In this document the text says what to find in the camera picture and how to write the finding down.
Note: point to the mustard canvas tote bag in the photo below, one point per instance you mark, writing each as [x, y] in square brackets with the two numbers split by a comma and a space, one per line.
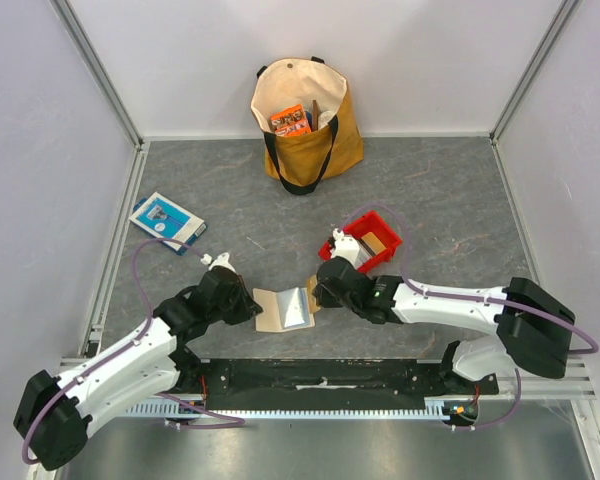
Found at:
[300, 163]

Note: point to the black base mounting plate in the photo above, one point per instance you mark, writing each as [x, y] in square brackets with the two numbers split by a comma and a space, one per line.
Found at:
[325, 383]

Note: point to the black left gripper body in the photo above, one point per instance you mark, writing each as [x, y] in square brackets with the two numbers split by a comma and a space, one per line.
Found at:
[229, 312]

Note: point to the beige leather card holder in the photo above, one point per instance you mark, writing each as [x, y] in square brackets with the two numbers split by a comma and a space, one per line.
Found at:
[288, 310]

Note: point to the white item in bag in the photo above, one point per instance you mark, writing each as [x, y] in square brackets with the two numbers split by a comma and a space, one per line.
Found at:
[324, 118]

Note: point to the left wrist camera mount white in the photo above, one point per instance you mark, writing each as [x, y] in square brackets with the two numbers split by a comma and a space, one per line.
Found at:
[222, 260]

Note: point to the white card stack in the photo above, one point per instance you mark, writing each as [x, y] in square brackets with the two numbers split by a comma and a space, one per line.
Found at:
[364, 256]

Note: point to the white cable duct rail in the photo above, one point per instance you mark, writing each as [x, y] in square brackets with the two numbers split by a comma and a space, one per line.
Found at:
[163, 408]

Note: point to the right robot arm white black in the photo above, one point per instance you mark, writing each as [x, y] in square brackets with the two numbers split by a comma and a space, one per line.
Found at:
[521, 325]

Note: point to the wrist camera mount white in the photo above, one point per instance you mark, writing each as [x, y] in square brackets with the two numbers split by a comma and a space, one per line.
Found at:
[344, 246]
[222, 260]

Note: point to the orange snack box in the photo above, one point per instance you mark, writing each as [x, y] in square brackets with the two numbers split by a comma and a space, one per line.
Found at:
[292, 121]

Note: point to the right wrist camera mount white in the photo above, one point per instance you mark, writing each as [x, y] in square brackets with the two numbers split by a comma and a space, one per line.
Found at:
[344, 246]

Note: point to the red plastic bin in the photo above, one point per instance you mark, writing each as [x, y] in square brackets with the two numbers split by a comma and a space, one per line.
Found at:
[368, 222]

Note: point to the blue razor package box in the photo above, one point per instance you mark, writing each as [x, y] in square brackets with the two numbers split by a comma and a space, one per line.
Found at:
[160, 217]

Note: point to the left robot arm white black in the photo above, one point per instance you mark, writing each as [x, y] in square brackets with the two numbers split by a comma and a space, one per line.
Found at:
[57, 414]

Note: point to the gold credit card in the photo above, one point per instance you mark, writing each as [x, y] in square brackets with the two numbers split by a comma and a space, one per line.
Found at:
[372, 243]

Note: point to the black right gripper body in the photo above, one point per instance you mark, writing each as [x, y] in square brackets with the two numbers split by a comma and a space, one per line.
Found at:
[327, 289]

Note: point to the brown item in bag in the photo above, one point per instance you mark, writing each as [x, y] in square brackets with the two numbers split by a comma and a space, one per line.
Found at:
[314, 115]

